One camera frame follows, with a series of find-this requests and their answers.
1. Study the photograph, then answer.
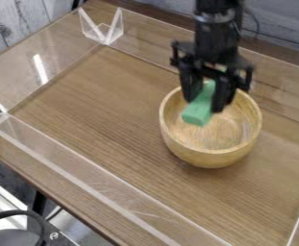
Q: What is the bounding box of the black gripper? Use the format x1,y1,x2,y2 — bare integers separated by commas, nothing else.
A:
172,12,253,113

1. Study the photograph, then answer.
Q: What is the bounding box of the clear acrylic corner bracket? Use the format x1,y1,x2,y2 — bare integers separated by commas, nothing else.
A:
78,8,124,45

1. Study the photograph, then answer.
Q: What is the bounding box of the black metal bracket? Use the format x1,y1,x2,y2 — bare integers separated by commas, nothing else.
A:
30,191,81,246

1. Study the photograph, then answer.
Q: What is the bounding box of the black cable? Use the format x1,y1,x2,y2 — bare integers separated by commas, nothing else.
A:
0,209,47,246

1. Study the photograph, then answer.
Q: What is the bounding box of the green rectangular block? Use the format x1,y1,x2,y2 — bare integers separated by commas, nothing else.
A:
182,80,217,127

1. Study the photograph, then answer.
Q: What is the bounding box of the light wooden bowl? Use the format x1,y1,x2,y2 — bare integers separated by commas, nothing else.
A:
158,87,262,168

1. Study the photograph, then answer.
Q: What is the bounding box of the clear acrylic tray wall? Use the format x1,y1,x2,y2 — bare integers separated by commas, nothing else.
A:
0,0,299,246

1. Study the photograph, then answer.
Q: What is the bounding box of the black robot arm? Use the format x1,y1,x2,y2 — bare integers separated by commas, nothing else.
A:
170,0,254,113

